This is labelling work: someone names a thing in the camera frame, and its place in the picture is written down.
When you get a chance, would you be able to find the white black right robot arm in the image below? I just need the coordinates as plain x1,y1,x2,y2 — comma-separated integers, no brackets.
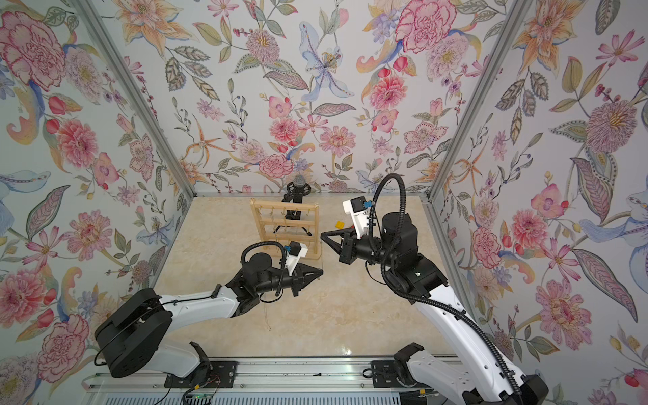
321,174,548,404

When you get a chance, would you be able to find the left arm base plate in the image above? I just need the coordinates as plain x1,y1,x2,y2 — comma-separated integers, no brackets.
164,360,239,390

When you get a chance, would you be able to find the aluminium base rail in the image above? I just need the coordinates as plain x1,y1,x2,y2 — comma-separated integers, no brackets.
81,357,450,404

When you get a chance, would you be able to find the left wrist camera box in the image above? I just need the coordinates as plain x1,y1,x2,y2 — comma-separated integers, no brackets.
279,241,308,277

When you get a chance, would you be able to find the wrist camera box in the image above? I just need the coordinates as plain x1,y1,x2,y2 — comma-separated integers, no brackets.
343,196,373,240
279,241,308,277

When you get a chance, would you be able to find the wooden jewelry display stand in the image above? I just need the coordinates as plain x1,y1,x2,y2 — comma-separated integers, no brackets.
250,198,322,260

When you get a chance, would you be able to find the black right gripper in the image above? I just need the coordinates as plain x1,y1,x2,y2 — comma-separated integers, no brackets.
326,228,404,274

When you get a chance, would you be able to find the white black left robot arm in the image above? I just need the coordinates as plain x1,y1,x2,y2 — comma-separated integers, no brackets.
94,241,323,385

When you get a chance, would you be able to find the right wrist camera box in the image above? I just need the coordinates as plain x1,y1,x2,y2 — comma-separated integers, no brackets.
343,196,373,240

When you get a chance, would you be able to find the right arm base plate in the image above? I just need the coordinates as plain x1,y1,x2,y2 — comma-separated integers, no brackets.
362,360,418,388

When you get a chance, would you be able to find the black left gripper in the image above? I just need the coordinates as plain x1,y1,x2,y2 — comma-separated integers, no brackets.
254,264,323,297

